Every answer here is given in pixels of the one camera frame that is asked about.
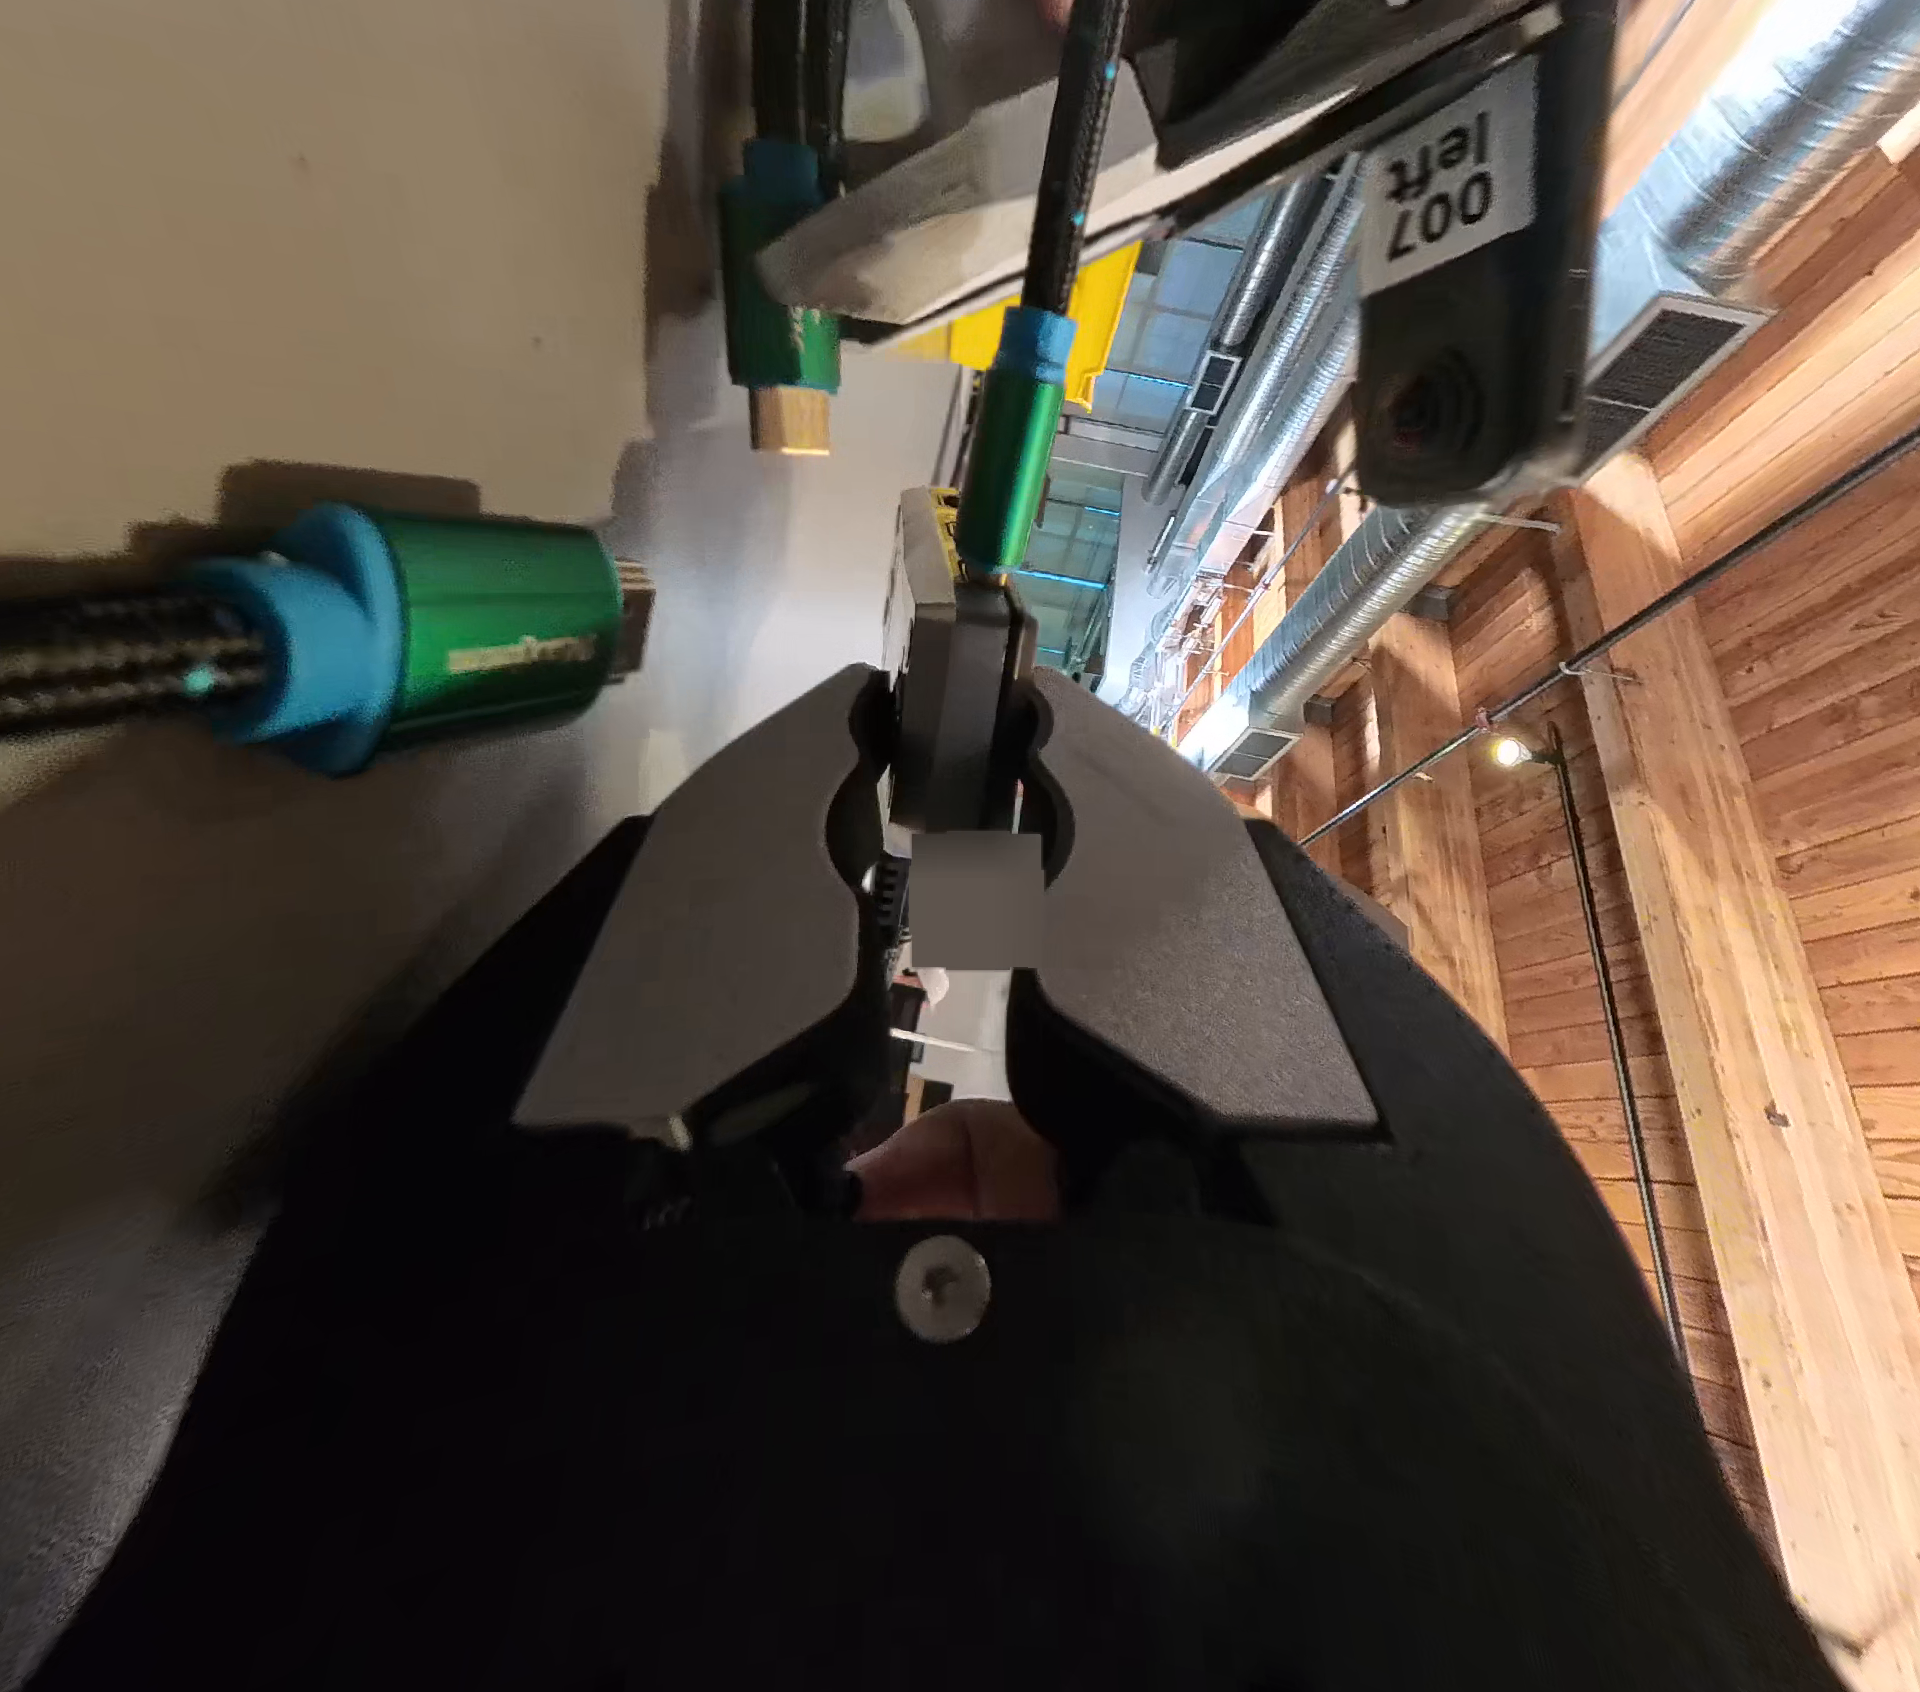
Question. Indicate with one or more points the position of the grey vent grille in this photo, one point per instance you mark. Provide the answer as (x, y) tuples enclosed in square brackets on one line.
[(1668, 365)]

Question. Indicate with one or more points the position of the silver ventilation duct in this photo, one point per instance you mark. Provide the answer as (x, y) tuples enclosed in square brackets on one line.
[(1351, 621), (1771, 147)]

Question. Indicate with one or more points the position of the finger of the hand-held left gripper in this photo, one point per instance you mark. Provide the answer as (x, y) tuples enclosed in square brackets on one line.
[(1351, 21), (931, 214)]

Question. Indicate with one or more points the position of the grey usb hub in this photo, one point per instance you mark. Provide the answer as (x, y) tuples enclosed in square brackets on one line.
[(960, 703)]

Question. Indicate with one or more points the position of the black ceiling rod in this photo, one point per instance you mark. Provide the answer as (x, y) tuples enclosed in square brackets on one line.
[(1650, 613)]

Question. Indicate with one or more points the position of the small ceiling spot lamp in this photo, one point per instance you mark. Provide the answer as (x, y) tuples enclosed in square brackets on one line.
[(1508, 753)]

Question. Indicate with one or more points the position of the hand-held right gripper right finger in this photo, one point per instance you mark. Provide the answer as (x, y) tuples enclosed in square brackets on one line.
[(1184, 957)]

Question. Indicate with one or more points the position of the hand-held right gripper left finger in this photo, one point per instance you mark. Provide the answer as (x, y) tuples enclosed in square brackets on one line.
[(704, 927)]

